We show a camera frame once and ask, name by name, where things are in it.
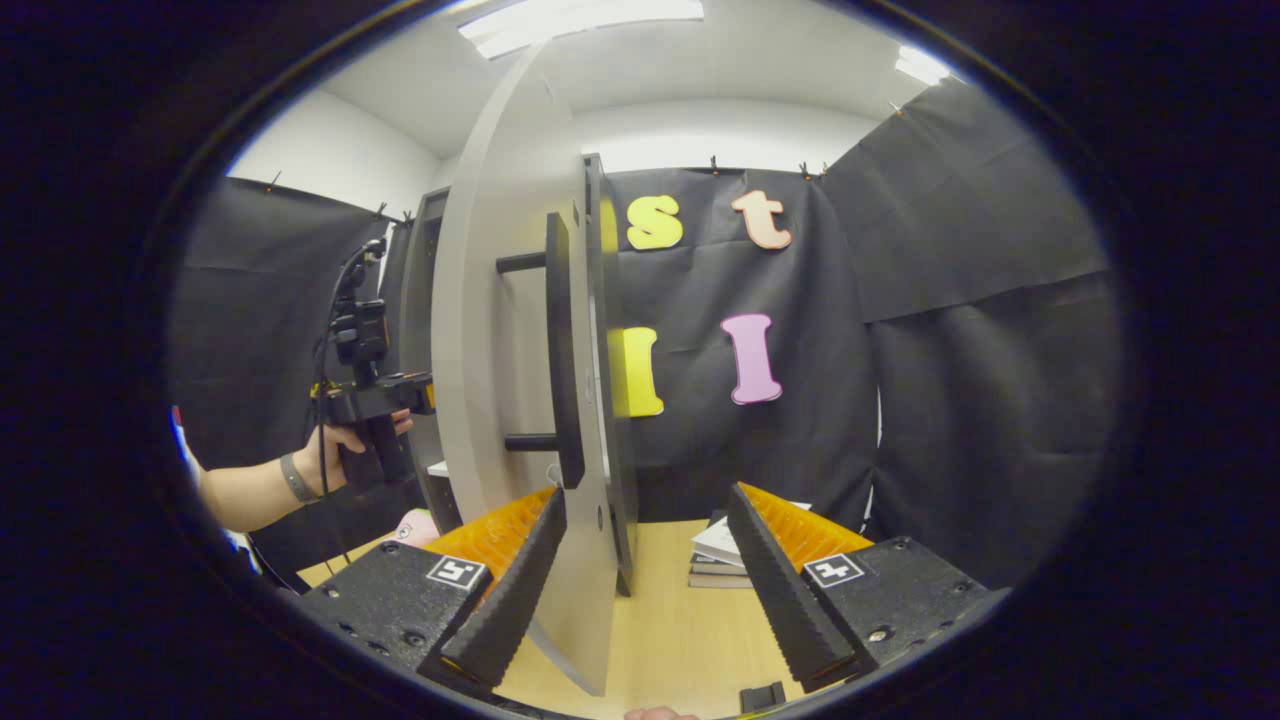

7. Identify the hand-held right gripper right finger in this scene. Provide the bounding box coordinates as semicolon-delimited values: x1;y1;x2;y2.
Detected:
727;482;1011;694

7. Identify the black backdrop cloth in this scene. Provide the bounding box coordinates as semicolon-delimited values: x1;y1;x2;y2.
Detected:
170;78;1126;591

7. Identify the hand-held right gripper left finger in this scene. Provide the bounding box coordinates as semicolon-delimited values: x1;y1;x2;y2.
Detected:
300;487;569;693

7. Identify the ceiling light panel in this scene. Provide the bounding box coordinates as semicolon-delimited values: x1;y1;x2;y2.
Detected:
895;45;951;87
458;0;705;59

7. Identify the grey wristband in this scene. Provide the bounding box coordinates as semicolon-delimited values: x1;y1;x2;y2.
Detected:
280;452;321;504

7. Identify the dark grey cabinet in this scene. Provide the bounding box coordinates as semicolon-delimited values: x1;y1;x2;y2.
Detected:
400;153;642;598

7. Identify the pink plush toy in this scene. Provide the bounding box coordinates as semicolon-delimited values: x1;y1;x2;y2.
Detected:
385;508;441;549

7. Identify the beige cabinet door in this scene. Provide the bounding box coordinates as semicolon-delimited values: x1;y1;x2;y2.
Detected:
430;40;619;698

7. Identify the grey book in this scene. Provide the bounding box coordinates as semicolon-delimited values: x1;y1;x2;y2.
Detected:
688;555;753;590

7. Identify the white book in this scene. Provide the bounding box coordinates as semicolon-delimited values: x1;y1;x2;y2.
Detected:
690;500;813;568

